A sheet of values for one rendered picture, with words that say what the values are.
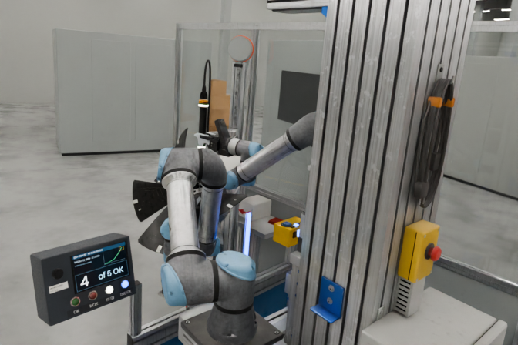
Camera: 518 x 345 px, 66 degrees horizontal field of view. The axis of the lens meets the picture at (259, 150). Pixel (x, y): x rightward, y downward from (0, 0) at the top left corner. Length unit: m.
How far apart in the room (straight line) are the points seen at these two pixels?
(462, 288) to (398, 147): 1.28
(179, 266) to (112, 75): 6.28
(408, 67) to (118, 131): 6.76
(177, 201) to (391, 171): 0.66
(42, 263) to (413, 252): 0.97
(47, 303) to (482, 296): 1.70
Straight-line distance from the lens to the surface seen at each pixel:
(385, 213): 0.97
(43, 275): 1.29
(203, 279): 1.16
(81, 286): 1.33
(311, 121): 1.48
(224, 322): 1.24
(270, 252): 2.75
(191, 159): 1.37
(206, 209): 1.51
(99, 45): 7.26
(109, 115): 7.37
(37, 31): 13.85
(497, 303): 2.10
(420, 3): 0.93
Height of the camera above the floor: 1.83
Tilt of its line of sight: 13 degrees down
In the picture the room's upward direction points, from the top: 5 degrees clockwise
